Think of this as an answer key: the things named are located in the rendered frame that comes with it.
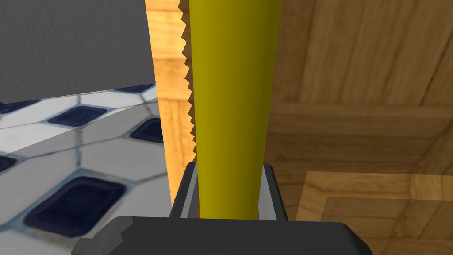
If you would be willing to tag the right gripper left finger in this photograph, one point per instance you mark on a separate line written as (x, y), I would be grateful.
(187, 198)

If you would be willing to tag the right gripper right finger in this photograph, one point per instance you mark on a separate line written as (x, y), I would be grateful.
(269, 198)

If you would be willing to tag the wooden cupboard door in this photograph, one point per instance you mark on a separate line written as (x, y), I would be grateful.
(354, 106)

